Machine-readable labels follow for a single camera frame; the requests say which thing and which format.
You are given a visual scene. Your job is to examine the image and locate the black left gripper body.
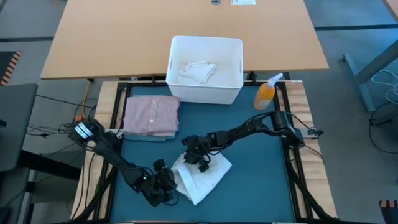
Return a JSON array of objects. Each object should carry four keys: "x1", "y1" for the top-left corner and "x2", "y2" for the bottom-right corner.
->
[{"x1": 141, "y1": 167, "x2": 178, "y2": 208}]

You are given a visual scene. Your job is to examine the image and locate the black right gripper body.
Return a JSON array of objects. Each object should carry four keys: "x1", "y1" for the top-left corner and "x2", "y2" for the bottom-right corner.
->
[{"x1": 181, "y1": 133, "x2": 219, "y2": 166}]

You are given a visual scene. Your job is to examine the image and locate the large white cloth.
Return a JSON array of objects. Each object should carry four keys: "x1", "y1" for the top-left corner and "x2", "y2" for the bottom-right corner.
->
[{"x1": 170, "y1": 151, "x2": 233, "y2": 207}]

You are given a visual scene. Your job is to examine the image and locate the light blue denim jeans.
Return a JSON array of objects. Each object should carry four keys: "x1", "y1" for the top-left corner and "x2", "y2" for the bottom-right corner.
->
[{"x1": 123, "y1": 131, "x2": 180, "y2": 143}]

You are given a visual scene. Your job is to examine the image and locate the pink garment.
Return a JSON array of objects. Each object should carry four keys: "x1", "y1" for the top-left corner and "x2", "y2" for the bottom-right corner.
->
[{"x1": 123, "y1": 95, "x2": 182, "y2": 138}]

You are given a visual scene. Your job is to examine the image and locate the small white cloth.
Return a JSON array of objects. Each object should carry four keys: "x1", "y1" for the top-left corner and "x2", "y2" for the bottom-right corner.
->
[{"x1": 178, "y1": 60, "x2": 218, "y2": 85}]

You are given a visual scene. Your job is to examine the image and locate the white plastic laundry bin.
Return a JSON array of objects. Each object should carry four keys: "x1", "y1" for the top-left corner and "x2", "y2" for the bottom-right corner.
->
[{"x1": 165, "y1": 35, "x2": 244, "y2": 105}]

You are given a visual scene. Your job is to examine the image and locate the orange spray bottle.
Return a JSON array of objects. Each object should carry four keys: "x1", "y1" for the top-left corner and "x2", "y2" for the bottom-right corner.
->
[{"x1": 253, "y1": 73, "x2": 284, "y2": 110}]

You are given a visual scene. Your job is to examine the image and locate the tan wooden desk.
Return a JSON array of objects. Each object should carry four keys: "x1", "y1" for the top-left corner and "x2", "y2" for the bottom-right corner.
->
[{"x1": 40, "y1": 0, "x2": 330, "y2": 80}]

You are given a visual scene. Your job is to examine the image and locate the grey desk leg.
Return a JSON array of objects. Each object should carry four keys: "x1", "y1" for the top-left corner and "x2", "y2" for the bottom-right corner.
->
[{"x1": 343, "y1": 39, "x2": 398, "y2": 113}]

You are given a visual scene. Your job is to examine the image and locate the hazard striped black box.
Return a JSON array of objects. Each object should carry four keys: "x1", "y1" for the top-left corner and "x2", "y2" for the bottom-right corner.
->
[{"x1": 378, "y1": 199, "x2": 398, "y2": 224}]

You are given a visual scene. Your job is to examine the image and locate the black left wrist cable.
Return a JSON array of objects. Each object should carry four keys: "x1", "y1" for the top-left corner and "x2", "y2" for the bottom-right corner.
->
[{"x1": 161, "y1": 192, "x2": 180, "y2": 207}]

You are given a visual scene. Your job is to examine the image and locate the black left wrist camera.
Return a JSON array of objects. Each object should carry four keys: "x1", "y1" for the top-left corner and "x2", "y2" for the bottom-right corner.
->
[{"x1": 152, "y1": 158, "x2": 167, "y2": 171}]

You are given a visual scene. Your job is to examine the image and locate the black aluminium table frame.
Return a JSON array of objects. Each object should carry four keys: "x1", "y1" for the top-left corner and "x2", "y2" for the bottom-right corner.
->
[{"x1": 62, "y1": 80, "x2": 352, "y2": 224}]

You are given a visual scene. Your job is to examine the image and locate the yellow floor cable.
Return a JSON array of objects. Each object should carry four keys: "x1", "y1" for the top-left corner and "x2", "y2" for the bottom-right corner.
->
[{"x1": 81, "y1": 79, "x2": 93, "y2": 118}]

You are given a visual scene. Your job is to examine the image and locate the white floor cable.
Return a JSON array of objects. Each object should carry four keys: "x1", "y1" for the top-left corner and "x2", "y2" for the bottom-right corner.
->
[{"x1": 371, "y1": 69, "x2": 398, "y2": 105}]

